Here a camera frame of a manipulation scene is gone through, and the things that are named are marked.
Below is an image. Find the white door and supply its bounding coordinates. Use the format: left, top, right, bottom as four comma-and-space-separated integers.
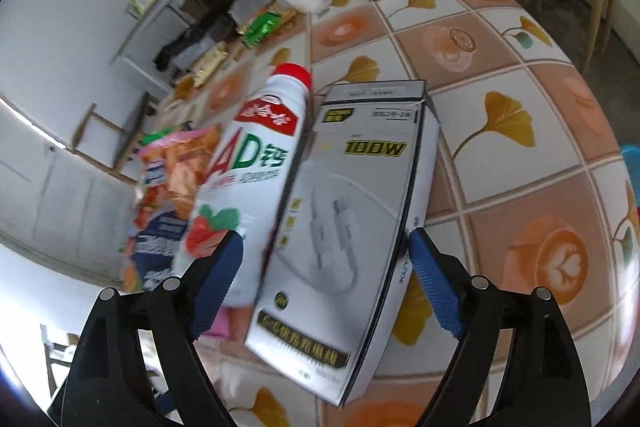
1, 104, 134, 284

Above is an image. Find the small wooden stool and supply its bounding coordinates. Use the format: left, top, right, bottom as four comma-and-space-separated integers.
67, 91, 158, 186

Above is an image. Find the yellow snack packet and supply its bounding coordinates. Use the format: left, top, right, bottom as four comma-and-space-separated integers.
191, 41, 228, 88

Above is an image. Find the gold sachet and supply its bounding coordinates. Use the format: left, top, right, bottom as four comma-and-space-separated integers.
172, 74, 195, 101

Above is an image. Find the white charger cable box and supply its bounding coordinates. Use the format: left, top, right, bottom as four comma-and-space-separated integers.
245, 80, 439, 407

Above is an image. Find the pink blue cracker bag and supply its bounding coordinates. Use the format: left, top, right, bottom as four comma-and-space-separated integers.
122, 124, 221, 293

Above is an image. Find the white red-capped milk bottle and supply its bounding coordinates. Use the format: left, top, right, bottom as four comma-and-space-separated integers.
172, 63, 312, 308

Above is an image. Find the small green wrapper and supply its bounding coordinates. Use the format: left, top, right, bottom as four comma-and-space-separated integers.
239, 11, 282, 48

